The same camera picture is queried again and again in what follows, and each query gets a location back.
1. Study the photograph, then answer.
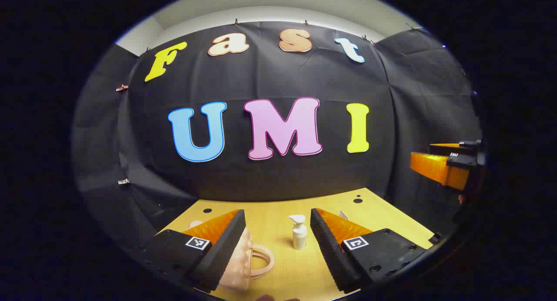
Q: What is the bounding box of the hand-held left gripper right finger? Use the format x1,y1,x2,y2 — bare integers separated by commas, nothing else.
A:
310,207,429,294

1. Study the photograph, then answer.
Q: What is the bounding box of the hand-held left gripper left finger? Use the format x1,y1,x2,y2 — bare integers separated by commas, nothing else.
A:
141,209,247,294

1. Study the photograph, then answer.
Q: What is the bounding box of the white pump bottle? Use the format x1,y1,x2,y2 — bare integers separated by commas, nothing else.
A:
289,214,308,250

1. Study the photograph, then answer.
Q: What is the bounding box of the black backdrop cloth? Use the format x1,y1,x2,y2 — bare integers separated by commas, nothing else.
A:
72,20,483,249

